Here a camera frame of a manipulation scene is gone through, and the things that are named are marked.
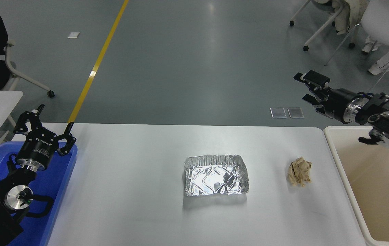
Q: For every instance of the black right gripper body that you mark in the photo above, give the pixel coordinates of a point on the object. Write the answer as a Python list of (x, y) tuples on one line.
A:
[(338, 104)]

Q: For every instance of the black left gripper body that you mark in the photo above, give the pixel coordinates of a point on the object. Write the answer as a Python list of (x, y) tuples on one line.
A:
[(40, 148)]

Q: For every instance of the silver foil tray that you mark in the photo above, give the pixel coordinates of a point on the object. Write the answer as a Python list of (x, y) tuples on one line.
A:
[(215, 177)]

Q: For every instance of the silver floor plate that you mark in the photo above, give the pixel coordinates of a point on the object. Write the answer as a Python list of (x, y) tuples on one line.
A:
[(278, 112), (295, 112)]

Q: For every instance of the white rolling chair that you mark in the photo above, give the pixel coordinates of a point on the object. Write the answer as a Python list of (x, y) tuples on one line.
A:
[(305, 48), (50, 93)]

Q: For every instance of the blue plastic tray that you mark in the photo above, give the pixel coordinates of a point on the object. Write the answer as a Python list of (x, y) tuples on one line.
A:
[(56, 184)]

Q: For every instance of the crumpled tan paper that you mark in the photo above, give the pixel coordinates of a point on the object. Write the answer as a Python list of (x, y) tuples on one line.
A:
[(299, 172)]

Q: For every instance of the white chair with metal legs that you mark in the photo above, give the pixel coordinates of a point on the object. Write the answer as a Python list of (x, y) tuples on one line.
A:
[(386, 20)]

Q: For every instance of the white paper slip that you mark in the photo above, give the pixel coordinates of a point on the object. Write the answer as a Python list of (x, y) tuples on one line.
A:
[(74, 35)]

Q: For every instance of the large pale plastic bin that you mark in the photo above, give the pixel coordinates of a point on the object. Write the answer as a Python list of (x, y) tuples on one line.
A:
[(372, 191)]

